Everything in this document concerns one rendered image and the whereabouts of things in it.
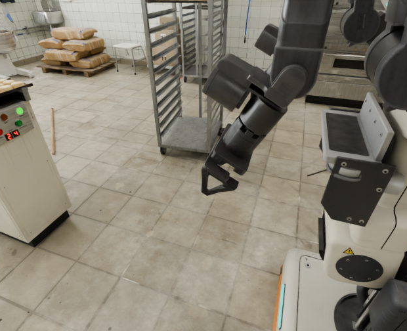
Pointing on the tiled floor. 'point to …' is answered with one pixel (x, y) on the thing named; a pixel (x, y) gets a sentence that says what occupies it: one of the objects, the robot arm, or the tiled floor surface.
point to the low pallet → (77, 68)
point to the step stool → (130, 54)
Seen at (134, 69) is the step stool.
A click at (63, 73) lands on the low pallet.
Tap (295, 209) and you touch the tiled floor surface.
